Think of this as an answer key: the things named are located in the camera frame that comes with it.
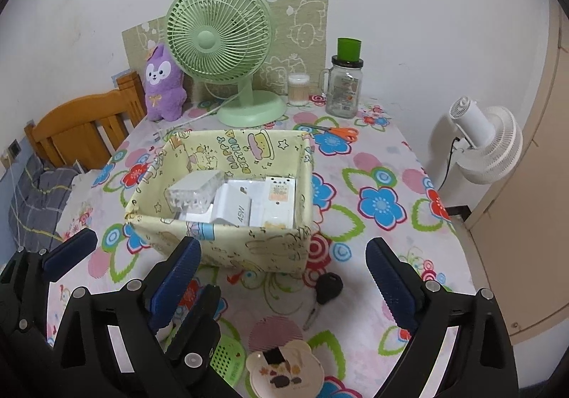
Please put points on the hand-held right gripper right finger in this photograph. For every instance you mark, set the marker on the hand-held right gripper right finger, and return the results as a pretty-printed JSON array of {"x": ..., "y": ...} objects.
[{"x": 393, "y": 282}]

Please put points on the purple plush toy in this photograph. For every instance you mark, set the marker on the purple plush toy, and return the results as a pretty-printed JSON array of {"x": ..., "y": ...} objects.
[{"x": 164, "y": 95}]

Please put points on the blue paper sheet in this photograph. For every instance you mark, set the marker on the blue paper sheet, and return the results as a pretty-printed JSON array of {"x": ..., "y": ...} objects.
[{"x": 121, "y": 78}]

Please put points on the green desk fan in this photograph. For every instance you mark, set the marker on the green desk fan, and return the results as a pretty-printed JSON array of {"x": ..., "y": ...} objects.
[{"x": 209, "y": 38}]

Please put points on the white standing fan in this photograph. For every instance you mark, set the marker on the white standing fan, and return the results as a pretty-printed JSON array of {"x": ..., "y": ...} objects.
[{"x": 493, "y": 144}]

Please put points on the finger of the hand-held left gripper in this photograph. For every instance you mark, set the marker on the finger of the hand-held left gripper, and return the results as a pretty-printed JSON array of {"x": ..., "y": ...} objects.
[
  {"x": 71, "y": 247},
  {"x": 195, "y": 335}
]

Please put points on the white translucent plastic box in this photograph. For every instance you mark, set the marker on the white translucent plastic box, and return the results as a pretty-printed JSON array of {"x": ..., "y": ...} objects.
[{"x": 195, "y": 195}]

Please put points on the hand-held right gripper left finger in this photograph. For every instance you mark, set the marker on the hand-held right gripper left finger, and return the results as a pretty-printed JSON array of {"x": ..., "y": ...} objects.
[{"x": 175, "y": 287}]

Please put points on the grey plaid cushion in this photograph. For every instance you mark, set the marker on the grey plaid cushion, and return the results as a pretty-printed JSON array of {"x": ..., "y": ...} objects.
[{"x": 40, "y": 202}]

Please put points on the white charger box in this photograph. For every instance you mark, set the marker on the white charger box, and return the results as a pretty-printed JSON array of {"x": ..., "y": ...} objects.
[{"x": 235, "y": 211}]

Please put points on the wooden chair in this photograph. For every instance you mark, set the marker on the wooden chair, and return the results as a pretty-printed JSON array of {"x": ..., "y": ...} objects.
[{"x": 75, "y": 127}]

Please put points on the white printed cloth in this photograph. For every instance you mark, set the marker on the white printed cloth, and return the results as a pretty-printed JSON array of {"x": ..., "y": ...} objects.
[{"x": 78, "y": 202}]

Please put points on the yellow cartoon printed box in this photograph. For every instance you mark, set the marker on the yellow cartoon printed box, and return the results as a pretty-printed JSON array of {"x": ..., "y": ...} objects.
[{"x": 249, "y": 149}]

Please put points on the wall socket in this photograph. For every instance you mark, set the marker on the wall socket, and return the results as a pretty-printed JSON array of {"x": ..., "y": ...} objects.
[{"x": 11, "y": 153}]

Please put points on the green plastic cup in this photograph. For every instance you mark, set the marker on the green plastic cup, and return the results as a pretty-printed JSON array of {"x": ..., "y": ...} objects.
[{"x": 348, "y": 49}]

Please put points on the long white medicine box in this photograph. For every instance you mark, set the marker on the long white medicine box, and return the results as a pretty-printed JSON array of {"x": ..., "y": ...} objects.
[{"x": 280, "y": 198}]

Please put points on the round cartoon dish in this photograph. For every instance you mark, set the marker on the round cartoon dish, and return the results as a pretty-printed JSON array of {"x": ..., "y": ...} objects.
[{"x": 284, "y": 369}]

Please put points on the beige wooden door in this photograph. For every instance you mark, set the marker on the beige wooden door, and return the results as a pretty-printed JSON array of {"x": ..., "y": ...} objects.
[{"x": 542, "y": 202}]

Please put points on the beige cartoon printed board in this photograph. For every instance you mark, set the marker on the beige cartoon printed board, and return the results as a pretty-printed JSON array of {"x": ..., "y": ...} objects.
[{"x": 302, "y": 33}]

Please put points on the green perforated plastic case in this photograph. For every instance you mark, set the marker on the green perforated plastic case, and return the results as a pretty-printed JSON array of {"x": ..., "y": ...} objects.
[{"x": 229, "y": 358}]

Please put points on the clear cotton swab container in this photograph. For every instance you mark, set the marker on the clear cotton swab container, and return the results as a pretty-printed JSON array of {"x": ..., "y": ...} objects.
[{"x": 298, "y": 91}]

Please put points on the black car key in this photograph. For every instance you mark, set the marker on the black car key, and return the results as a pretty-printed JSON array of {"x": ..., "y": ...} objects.
[{"x": 329, "y": 284}]

